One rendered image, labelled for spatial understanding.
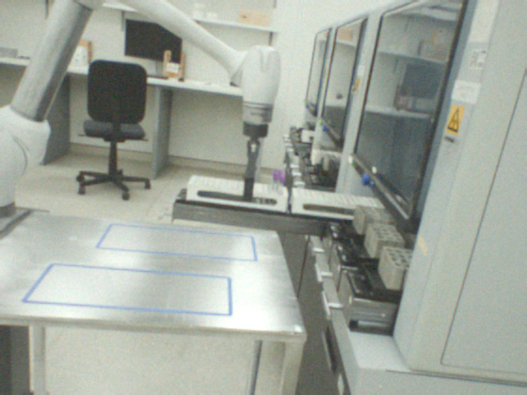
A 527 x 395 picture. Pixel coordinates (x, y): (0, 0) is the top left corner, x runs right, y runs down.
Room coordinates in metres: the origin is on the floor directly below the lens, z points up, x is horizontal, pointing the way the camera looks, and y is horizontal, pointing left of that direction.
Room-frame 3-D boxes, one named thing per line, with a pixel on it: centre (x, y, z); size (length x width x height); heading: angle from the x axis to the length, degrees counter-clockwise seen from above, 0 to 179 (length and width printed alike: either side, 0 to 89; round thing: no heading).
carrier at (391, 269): (0.95, -0.29, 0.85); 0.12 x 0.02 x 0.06; 2
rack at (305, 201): (1.40, -0.23, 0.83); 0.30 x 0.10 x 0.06; 93
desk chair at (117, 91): (3.78, 1.28, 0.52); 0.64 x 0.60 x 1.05; 23
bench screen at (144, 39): (4.63, 1.24, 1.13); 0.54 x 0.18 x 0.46; 87
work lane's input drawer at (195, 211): (1.39, -0.05, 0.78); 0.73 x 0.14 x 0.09; 93
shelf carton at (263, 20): (4.73, 0.35, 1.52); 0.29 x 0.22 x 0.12; 92
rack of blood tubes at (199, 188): (1.38, 0.09, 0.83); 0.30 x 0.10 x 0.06; 93
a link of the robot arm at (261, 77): (1.40, 0.07, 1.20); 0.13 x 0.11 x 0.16; 8
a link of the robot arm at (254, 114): (1.39, 0.06, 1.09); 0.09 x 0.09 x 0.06
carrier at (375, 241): (1.10, -0.28, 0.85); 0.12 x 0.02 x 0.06; 2
